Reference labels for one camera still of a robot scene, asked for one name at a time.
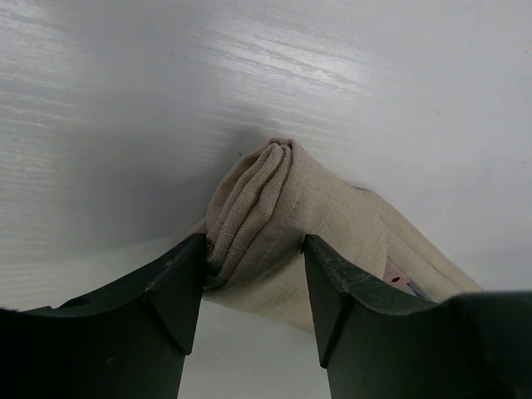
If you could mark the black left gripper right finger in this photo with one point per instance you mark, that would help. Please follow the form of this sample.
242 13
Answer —
376 341

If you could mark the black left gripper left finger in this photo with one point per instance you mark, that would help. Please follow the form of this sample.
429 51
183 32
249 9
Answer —
127 339

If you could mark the pink handled knife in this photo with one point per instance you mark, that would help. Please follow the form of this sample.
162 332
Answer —
396 278

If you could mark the beige cloth napkin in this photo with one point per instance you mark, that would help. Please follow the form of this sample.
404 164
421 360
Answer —
263 209

